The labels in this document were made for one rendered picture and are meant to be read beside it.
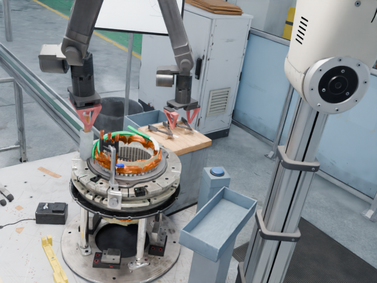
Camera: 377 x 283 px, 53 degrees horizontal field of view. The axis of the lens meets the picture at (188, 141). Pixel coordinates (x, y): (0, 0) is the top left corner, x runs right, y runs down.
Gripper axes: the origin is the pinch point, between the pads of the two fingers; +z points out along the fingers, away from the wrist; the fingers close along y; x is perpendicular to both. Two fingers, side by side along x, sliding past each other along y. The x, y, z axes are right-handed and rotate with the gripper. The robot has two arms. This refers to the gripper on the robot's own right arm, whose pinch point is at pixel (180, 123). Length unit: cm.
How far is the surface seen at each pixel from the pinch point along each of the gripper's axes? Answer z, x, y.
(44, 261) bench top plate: 28, 8, 58
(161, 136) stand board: 1.8, 1.1, 10.1
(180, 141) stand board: 2.2, 7.4, 6.1
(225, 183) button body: 8.2, 29.3, 5.1
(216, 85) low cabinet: 54, -129, -154
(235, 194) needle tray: 3.8, 39.4, 12.0
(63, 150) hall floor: 105, -179, -28
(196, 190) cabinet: 24.2, 10.9, -0.4
